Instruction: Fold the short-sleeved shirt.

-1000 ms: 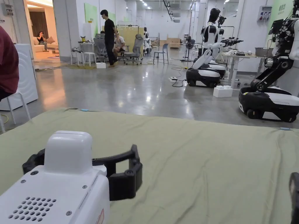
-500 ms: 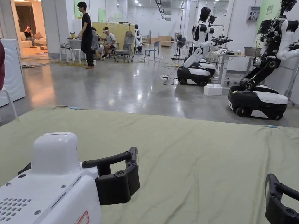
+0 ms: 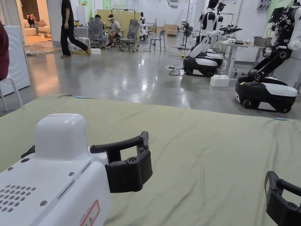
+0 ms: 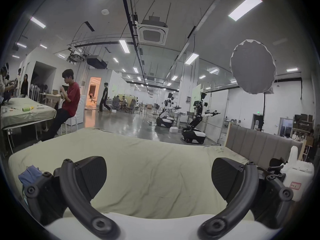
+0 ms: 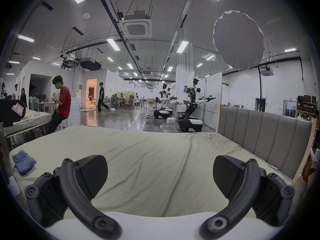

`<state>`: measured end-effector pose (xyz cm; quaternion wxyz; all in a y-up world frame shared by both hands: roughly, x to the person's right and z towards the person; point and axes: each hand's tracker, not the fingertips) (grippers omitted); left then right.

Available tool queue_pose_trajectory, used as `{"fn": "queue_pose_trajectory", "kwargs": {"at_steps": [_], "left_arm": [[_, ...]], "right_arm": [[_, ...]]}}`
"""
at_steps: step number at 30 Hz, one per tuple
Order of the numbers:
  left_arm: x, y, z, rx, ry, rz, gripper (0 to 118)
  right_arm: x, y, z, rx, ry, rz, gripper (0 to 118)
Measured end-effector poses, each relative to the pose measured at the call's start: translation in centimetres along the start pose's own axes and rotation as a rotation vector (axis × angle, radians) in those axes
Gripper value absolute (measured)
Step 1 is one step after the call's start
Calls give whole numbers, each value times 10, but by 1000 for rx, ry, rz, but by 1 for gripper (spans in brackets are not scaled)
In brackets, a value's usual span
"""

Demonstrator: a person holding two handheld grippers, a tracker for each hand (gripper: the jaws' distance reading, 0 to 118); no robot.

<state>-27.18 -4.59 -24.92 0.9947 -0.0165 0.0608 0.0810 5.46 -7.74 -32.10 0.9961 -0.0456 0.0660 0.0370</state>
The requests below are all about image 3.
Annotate black standing fan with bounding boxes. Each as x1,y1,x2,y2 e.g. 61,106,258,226
177,23,194,50

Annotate bed with pale green sheet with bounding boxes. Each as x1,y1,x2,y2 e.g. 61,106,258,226
0,94,301,226

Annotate white stool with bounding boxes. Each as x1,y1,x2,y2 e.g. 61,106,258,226
77,37,91,52
0,77,24,112

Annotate blue-grey plastic chair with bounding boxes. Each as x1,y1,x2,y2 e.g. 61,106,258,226
149,30,166,52

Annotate black clothes rack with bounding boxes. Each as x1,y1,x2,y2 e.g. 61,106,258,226
111,8,138,23

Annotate grey office chair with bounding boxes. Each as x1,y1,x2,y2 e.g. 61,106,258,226
118,19,141,53
87,17,106,49

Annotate cardboard cartons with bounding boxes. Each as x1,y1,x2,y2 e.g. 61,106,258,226
156,24,178,36

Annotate pale sofa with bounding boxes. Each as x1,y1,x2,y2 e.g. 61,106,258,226
23,19,51,38

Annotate white table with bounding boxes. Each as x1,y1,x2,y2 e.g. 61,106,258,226
219,36,273,78

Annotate white washing machine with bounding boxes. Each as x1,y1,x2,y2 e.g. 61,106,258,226
3,25,31,97

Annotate white and black wheeled robot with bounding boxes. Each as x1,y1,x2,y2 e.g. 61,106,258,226
235,6,301,114
183,0,243,78
205,48,224,69

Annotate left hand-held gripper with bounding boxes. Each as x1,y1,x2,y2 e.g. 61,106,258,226
0,114,150,226

